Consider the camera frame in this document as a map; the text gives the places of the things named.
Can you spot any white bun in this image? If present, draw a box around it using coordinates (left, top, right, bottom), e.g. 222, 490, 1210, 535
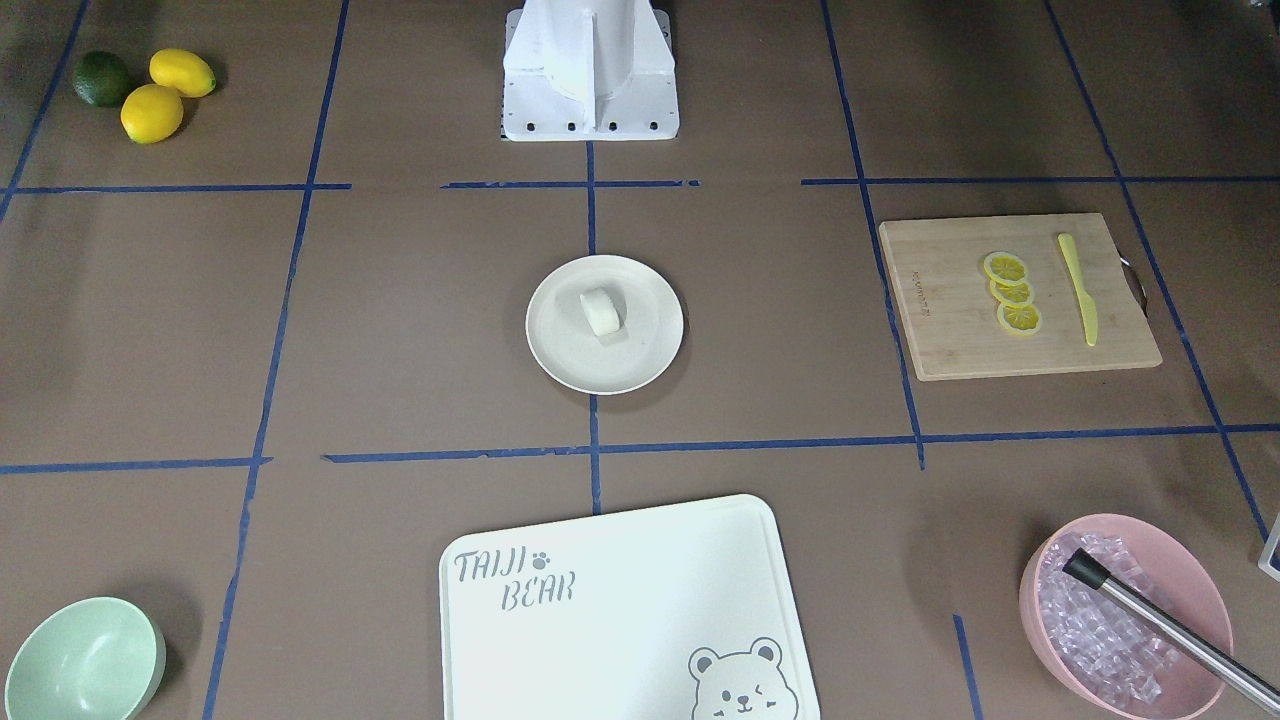
579, 287, 623, 338

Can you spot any cream round plate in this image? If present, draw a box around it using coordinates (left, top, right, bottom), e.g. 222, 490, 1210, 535
525, 255, 685, 395

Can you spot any white bear tray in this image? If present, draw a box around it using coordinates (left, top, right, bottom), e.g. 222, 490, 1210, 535
439, 495, 820, 719

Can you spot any bamboo cutting board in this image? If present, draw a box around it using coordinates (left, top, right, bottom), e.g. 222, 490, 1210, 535
879, 213, 1162, 380

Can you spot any lemon slice top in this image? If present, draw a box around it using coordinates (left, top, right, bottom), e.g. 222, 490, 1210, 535
982, 251, 1028, 286

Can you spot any lemon slice middle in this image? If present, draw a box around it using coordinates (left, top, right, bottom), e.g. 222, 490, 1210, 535
988, 281, 1036, 307

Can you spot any yellow plastic knife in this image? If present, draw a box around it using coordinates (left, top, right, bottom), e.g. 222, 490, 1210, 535
1056, 232, 1100, 347

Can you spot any yellow lemon upper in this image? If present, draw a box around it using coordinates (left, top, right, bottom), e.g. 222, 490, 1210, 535
148, 47, 218, 97

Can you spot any yellow lemon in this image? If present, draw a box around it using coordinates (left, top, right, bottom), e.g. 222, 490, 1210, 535
148, 47, 218, 97
120, 85, 186, 145

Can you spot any yellow lemon lower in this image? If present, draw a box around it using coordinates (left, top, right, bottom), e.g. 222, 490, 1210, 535
120, 85, 186, 145

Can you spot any pink bowl with ice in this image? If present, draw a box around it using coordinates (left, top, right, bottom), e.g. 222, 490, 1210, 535
1018, 514, 1234, 719

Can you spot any green lime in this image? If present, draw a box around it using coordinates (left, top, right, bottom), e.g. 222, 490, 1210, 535
72, 51, 134, 108

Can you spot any green bowl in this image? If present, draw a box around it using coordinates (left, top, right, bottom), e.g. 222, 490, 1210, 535
4, 597, 166, 719

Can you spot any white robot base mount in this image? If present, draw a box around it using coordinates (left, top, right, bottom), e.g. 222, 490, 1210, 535
500, 1, 680, 142

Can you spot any metal ice scoop handle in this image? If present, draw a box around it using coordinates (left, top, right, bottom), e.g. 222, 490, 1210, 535
1062, 550, 1279, 717

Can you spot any metal cutting board handle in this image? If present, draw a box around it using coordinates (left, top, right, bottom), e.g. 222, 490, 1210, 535
1120, 256, 1149, 316

